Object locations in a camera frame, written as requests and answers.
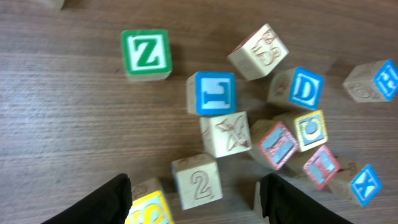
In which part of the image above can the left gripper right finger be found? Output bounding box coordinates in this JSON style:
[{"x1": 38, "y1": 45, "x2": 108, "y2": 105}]
[{"x1": 259, "y1": 173, "x2": 353, "y2": 224}]

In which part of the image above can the red edged animal block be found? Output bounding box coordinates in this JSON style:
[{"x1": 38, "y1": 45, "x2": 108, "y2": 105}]
[{"x1": 253, "y1": 181, "x2": 269, "y2": 224}]

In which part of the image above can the red I block lower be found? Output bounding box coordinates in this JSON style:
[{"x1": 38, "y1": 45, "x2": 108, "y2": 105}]
[{"x1": 285, "y1": 144, "x2": 340, "y2": 190}]

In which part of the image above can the red I wooden block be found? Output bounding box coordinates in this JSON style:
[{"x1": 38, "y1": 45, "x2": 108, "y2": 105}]
[{"x1": 249, "y1": 119, "x2": 299, "y2": 170}]

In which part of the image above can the green Z wooden block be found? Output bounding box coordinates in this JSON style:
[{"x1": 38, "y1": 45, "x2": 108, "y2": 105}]
[{"x1": 121, "y1": 29, "x2": 172, "y2": 82}]

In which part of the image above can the blue L wooden block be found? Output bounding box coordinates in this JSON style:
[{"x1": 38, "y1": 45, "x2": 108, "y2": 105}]
[{"x1": 186, "y1": 72, "x2": 236, "y2": 116}]

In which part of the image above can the blue H wooden block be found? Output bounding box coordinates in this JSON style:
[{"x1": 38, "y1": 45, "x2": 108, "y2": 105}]
[{"x1": 343, "y1": 60, "x2": 397, "y2": 103}]

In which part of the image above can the blue D wooden block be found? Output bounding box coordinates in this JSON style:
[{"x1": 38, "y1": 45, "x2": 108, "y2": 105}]
[{"x1": 267, "y1": 67, "x2": 324, "y2": 110}]

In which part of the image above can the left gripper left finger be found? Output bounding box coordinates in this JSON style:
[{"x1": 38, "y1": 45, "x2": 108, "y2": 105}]
[{"x1": 43, "y1": 173, "x2": 132, "y2": 224}]

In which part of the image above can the green edged picture block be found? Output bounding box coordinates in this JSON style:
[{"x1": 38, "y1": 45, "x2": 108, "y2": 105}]
[{"x1": 200, "y1": 111, "x2": 252, "y2": 158}]

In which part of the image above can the blue X wooden block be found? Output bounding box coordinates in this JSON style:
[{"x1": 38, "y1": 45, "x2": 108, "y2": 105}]
[{"x1": 326, "y1": 157, "x2": 383, "y2": 208}]

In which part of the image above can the yellow C wooden block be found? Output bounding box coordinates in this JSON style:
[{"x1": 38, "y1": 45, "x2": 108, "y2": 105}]
[{"x1": 273, "y1": 110, "x2": 328, "y2": 152}]

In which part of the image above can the yellow S wooden block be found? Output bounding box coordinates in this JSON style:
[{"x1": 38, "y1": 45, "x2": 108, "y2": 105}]
[{"x1": 124, "y1": 177, "x2": 175, "y2": 224}]

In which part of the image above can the number 2 wooden block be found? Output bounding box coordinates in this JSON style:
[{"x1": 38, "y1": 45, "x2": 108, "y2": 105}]
[{"x1": 171, "y1": 153, "x2": 223, "y2": 210}]

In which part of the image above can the plain animal wooden block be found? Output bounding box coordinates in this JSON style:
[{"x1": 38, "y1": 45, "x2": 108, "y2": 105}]
[{"x1": 227, "y1": 24, "x2": 289, "y2": 81}]

